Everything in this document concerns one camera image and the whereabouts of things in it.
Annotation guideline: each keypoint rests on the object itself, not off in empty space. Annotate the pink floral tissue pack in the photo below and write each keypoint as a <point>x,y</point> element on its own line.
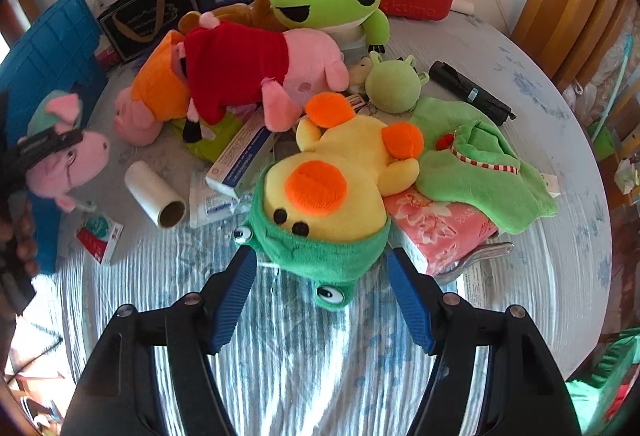
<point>435,226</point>

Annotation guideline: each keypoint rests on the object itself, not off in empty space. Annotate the green striped cloth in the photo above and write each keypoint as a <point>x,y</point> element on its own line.
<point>605,376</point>

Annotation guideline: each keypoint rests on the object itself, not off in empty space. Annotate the brown bear plush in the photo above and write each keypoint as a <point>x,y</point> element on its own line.
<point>240,16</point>

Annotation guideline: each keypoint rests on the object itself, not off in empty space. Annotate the green plush cloth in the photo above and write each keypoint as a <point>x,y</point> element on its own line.
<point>475,186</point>

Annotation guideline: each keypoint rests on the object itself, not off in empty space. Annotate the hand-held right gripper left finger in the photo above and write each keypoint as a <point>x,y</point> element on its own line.
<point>235,296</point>

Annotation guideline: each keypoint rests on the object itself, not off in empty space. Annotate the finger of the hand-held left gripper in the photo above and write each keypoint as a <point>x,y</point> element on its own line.
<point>50,141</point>

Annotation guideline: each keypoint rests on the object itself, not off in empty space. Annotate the blue plastic crate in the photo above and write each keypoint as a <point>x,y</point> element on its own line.
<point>45,46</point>

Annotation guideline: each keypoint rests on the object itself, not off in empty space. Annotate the white medicine box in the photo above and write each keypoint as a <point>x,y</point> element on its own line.
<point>240,156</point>

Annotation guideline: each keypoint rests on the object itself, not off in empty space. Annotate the pink pig plush red dress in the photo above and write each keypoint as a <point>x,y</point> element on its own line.
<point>235,61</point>

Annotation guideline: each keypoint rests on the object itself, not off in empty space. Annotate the person's left hand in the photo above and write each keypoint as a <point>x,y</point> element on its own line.
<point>24,236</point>

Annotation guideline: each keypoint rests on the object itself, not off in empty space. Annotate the green plastic bin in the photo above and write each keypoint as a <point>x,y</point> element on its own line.
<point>602,139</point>

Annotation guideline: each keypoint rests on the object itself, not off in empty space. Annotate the white paper roll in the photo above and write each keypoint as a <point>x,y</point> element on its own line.
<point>462,6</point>

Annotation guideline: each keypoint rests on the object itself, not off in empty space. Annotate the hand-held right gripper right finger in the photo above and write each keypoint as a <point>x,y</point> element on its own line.
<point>410,301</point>

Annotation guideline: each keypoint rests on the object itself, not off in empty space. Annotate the yellow-green bag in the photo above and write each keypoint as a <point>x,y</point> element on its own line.
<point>210,144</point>

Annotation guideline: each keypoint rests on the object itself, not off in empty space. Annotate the small red white box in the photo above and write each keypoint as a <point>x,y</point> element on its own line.
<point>102,238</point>

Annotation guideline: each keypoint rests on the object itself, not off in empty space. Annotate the yellow duck plush green hood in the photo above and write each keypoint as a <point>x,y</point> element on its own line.
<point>320,151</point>

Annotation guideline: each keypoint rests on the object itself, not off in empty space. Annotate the white lint roller refill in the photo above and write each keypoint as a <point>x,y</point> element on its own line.
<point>150,196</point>

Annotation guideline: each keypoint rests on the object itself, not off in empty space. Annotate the small round green plush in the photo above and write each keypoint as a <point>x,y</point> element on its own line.
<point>392,86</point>

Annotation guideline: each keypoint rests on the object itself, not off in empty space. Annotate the pink pig plush orange dress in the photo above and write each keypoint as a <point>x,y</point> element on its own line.
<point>155,86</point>

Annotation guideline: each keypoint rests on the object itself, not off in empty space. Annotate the pink pig plush with glasses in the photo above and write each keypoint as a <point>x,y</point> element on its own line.
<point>85,156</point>

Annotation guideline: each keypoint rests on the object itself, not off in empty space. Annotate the white plastic packet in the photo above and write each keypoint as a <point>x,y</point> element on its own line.
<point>210,206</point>

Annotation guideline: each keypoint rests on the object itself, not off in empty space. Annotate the black gift bag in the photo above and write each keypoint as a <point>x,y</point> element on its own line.
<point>150,21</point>

